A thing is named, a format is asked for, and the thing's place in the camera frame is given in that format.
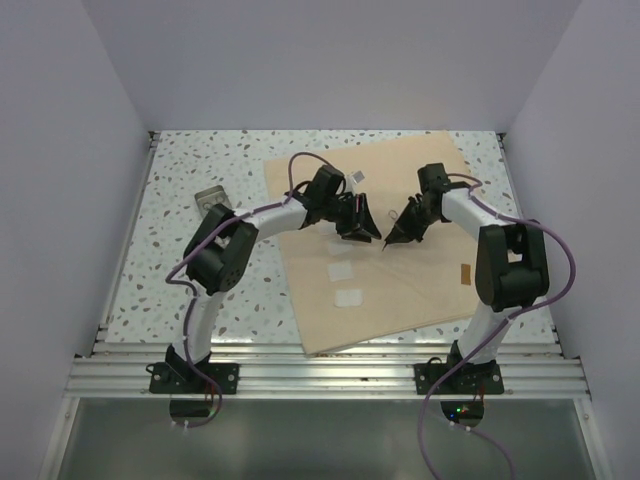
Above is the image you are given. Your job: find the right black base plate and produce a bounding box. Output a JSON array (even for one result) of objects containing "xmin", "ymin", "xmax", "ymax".
[{"xmin": 413, "ymin": 357, "xmax": 505, "ymax": 395}]

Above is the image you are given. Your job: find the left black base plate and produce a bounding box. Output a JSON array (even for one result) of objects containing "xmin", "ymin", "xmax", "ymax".
[{"xmin": 145, "ymin": 362, "xmax": 240, "ymax": 395}]

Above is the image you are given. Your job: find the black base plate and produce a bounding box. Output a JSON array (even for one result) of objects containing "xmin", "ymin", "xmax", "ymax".
[
  {"xmin": 145, "ymin": 362, "xmax": 240, "ymax": 395},
  {"xmin": 413, "ymin": 357, "xmax": 505, "ymax": 395}
]

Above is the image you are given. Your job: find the beige surgical drape cloth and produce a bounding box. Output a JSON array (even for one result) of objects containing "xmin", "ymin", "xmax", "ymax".
[{"xmin": 265, "ymin": 131, "xmax": 478, "ymax": 355}]

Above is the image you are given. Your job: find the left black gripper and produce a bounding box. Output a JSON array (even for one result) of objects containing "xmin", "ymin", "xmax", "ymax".
[{"xmin": 322, "ymin": 192, "xmax": 380, "ymax": 242}]

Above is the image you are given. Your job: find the metal instrument tray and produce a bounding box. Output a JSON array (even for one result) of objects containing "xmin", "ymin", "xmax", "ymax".
[{"xmin": 194, "ymin": 185, "xmax": 232, "ymax": 218}]

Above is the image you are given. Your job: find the brown tape piece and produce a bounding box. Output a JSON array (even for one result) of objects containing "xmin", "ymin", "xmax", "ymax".
[{"xmin": 460, "ymin": 264, "xmax": 473, "ymax": 286}]

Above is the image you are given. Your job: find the white gauze pad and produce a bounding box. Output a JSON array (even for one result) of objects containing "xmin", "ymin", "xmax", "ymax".
[
  {"xmin": 327, "ymin": 241, "xmax": 353, "ymax": 256},
  {"xmin": 327, "ymin": 261, "xmax": 354, "ymax": 282},
  {"xmin": 334, "ymin": 289, "xmax": 364, "ymax": 308},
  {"xmin": 318, "ymin": 223, "xmax": 337, "ymax": 235}
]

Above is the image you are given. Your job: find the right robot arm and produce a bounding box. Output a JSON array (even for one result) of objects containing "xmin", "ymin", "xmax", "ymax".
[{"xmin": 384, "ymin": 163, "xmax": 549, "ymax": 393}]

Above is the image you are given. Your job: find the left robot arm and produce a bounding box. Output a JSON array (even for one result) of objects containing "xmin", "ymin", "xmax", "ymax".
[{"xmin": 165, "ymin": 165, "xmax": 381, "ymax": 393}]

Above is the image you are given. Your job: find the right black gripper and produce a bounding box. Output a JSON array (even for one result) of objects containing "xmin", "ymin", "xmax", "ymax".
[{"xmin": 386, "ymin": 196, "xmax": 440, "ymax": 244}]

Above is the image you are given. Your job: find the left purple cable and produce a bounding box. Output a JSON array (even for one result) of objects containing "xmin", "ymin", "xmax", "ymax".
[{"xmin": 167, "ymin": 152, "xmax": 346, "ymax": 429}]

